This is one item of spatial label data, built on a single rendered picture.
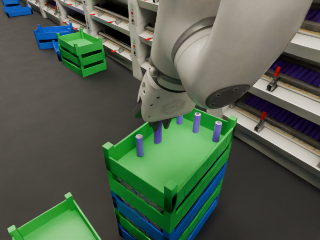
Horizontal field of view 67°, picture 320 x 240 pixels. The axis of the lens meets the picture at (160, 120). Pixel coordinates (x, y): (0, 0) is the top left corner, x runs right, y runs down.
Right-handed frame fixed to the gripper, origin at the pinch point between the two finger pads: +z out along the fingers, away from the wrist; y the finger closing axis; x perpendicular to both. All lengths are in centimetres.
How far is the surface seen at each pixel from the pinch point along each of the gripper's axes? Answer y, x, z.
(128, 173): -8.2, -6.5, 9.2
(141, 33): 29, 90, 59
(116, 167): -10.3, -3.8, 11.7
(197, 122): 15.0, 3.4, 13.8
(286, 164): 61, -12, 45
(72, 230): -27, -9, 48
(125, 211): -9.9, -11.5, 26.8
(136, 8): 27, 96, 46
